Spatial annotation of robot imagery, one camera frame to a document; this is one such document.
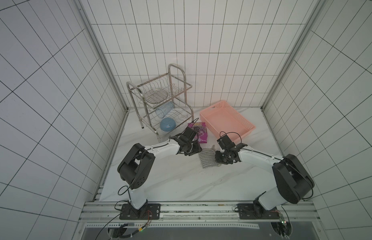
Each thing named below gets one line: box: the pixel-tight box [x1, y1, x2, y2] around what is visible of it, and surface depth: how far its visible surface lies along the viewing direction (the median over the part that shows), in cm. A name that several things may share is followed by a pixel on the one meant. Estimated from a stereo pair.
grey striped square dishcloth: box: [198, 145, 222, 169], surface depth 90 cm
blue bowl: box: [160, 117, 176, 132], surface depth 102 cm
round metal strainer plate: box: [144, 88, 169, 104], surface depth 92 cm
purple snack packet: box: [187, 122, 208, 144], surface depth 102 cm
